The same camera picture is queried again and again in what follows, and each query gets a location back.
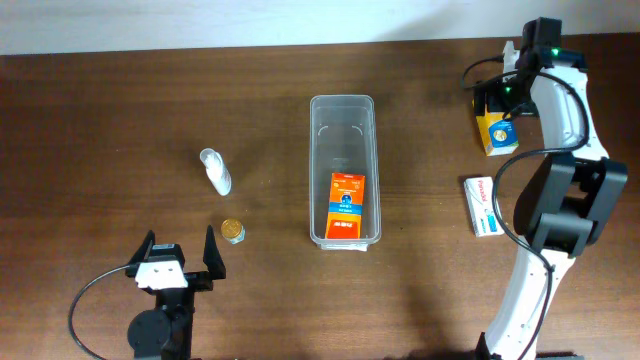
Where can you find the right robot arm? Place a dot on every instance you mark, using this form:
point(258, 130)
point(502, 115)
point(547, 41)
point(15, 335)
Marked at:
point(565, 206)

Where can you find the small gold-lid jar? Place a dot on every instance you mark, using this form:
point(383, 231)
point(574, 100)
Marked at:
point(233, 230)

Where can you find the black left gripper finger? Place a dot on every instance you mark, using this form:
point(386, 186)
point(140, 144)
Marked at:
point(212, 257)
point(142, 252)

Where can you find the white Panadol box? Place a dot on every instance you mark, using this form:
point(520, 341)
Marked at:
point(483, 205)

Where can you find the orange medicine box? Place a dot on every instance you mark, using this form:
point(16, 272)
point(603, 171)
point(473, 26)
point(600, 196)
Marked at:
point(345, 209)

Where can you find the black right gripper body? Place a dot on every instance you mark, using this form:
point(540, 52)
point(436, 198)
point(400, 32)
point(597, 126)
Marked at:
point(509, 96)

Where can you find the clear plastic container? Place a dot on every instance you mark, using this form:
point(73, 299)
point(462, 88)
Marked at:
point(343, 140)

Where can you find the white lotion bottle clear cap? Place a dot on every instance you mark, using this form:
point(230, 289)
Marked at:
point(216, 171)

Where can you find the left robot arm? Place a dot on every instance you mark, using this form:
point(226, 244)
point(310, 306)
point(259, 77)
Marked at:
point(165, 331)

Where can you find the yellow Woods medicine box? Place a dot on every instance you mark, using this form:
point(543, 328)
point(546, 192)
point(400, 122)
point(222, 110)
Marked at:
point(498, 135)

